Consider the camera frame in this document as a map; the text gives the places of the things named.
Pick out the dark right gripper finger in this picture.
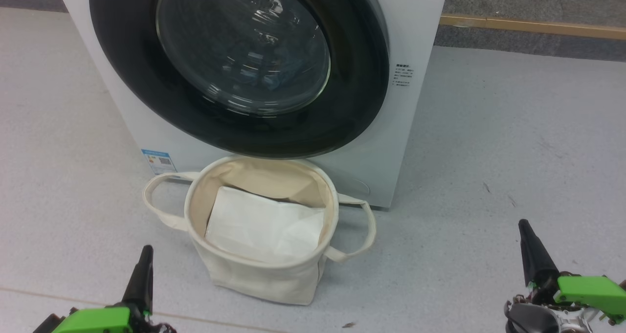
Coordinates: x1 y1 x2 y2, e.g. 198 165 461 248
518 219 560 288

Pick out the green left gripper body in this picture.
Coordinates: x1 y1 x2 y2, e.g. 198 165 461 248
51 306 177 333

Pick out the white front-load washing machine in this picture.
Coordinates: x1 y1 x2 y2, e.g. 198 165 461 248
53 0 450 209

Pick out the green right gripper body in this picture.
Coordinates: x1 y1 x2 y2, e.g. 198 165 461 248
527 274 626 324

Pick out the white folded cloth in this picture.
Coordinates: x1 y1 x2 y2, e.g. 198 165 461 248
204 186 326 264

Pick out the small black text label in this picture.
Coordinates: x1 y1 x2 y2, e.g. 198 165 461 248
394 63 415 87

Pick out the round white filter cover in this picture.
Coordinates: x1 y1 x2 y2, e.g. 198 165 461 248
337 169 372 197

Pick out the blue garment with orange print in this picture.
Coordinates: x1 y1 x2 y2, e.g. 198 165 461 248
264 62 307 92

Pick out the blue energy label sticker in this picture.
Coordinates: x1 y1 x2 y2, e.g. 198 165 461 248
141 149 178 176

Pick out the cream canvas laundry basket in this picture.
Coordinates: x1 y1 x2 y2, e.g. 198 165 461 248
142 155 377 306

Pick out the black round glass washer door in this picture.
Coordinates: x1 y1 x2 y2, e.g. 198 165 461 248
89 0 390 159

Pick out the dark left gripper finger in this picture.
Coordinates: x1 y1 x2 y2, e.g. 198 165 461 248
121 245 154 317

